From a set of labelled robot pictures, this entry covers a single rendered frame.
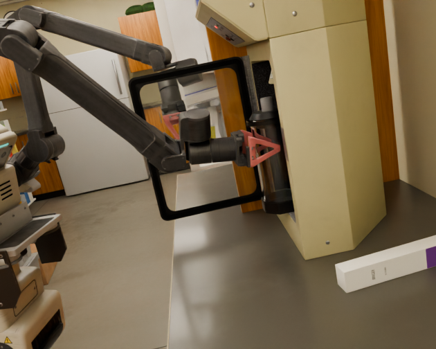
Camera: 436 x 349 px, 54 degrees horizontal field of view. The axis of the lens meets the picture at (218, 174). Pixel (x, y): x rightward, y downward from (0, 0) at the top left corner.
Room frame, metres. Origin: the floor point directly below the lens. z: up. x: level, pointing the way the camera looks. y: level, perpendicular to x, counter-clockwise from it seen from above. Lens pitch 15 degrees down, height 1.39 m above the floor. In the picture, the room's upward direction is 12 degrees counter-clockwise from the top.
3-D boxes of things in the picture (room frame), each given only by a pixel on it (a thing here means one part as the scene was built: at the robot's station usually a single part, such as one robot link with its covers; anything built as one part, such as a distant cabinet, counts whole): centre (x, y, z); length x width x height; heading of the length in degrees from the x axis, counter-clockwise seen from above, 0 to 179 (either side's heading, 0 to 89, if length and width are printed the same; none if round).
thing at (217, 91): (1.15, 0.03, 1.19); 0.30 x 0.01 x 0.40; 94
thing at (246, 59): (1.16, -0.13, 1.19); 0.03 x 0.02 x 0.39; 1
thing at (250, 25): (1.01, -0.09, 1.46); 0.32 x 0.11 x 0.10; 1
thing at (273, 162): (0.99, -0.14, 1.14); 0.11 x 0.11 x 0.21
